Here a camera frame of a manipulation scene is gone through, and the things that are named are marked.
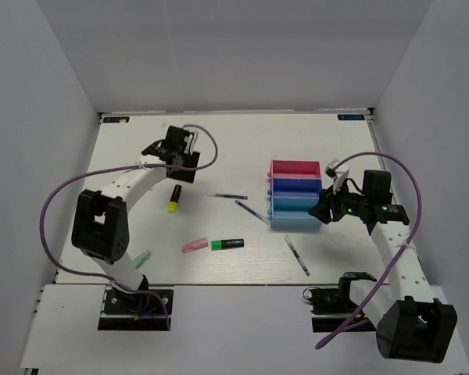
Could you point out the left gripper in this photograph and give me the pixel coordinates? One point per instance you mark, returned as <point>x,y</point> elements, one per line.
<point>187,176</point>

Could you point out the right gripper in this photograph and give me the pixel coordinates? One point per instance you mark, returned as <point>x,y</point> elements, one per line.
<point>321,209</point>

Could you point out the yellow highlighter black body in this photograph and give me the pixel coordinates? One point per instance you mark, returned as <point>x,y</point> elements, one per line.
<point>174,199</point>

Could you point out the purple gel pen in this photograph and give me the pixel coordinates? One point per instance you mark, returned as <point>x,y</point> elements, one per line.
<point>227,196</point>

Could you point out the blue gel pen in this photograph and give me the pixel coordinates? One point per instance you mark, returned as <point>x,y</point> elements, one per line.
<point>252,212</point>

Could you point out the green gel pen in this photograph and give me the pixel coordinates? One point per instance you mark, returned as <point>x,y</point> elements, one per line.
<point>296,255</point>

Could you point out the green highlighter black body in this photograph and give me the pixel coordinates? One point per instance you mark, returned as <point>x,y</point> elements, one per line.
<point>224,244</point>

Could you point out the green transparent pen cap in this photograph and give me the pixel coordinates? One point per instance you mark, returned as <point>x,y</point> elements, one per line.
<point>141,259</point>

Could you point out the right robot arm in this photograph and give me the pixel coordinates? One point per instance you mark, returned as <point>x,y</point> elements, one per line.
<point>411,323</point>

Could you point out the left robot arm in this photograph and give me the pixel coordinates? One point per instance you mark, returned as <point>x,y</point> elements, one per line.
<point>101,225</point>

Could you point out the light blue container bin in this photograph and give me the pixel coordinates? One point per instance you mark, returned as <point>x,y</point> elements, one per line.
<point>292,213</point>

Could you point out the dark blue container bin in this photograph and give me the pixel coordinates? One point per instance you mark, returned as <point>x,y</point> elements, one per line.
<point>295,187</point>

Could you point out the pink container bin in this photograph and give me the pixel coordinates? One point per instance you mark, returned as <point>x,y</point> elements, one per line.
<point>294,170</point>

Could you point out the right corner label sticker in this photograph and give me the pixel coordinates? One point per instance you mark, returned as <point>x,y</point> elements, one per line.
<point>351,117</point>

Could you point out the corner label sticker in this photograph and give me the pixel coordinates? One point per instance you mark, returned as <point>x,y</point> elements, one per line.
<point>116,119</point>
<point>351,117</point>

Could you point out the left corner label sticker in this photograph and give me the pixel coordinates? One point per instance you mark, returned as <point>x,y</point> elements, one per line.
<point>116,119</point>

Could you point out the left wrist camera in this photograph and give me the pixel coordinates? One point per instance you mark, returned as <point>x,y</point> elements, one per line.
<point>190,140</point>

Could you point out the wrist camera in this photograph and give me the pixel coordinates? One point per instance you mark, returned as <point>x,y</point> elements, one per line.
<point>339,173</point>
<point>190,140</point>

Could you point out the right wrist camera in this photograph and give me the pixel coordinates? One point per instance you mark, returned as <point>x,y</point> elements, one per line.
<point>339,173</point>

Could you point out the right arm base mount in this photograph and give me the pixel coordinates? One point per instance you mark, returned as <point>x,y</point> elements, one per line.
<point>330,306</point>

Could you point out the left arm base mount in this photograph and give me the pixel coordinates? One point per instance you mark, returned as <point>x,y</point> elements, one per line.
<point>122,312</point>

